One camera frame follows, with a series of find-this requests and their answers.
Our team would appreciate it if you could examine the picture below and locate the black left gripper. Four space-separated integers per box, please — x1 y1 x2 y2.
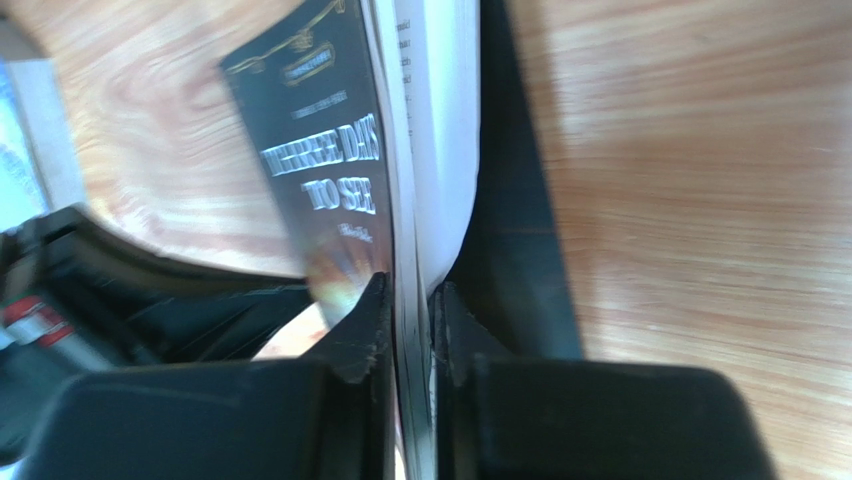
1 207 311 466

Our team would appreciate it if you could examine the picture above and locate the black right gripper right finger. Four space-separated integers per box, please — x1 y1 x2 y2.
430 283 776 479

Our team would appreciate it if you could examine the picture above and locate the Three Days to See book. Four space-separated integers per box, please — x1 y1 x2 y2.
220 1 582 479

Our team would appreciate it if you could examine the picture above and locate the white two-tier shelf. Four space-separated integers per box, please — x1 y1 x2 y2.
1 58 86 231

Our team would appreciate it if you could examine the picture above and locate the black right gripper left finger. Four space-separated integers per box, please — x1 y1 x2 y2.
16 273 395 479

